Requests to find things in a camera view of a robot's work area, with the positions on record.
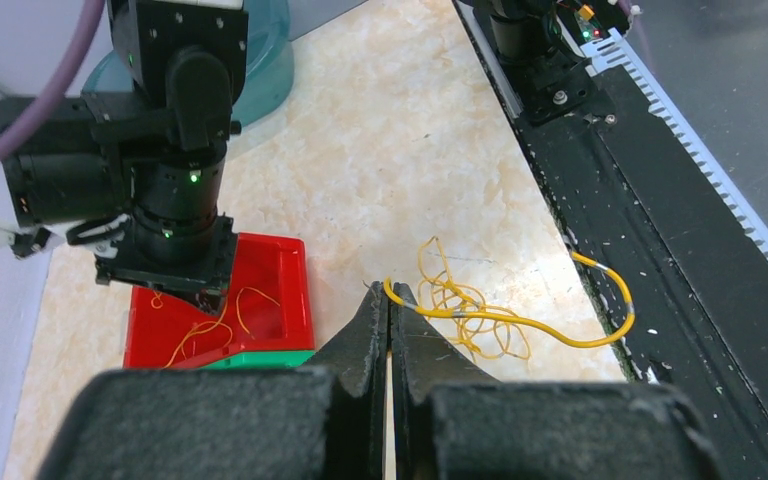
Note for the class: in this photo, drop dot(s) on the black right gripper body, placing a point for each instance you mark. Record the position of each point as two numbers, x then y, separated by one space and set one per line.
195 269

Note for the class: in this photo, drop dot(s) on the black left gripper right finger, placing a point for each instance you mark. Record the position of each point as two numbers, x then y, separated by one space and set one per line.
453 420

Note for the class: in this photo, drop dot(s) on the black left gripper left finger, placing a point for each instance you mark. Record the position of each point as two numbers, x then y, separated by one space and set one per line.
321 420

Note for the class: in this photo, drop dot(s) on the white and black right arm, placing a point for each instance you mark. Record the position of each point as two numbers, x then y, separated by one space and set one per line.
134 176

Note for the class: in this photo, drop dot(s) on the green plastic bin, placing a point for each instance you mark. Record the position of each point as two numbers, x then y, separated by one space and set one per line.
263 360

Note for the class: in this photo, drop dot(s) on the red plastic bin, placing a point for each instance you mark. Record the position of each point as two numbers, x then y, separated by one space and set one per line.
267 309

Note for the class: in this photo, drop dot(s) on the teal transparent plastic basin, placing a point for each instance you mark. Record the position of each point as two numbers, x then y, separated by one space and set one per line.
269 65

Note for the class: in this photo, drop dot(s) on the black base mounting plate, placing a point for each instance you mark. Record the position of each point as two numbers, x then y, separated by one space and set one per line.
624 190

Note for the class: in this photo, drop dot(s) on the white slotted cable duct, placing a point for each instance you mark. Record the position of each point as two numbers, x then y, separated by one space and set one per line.
614 51

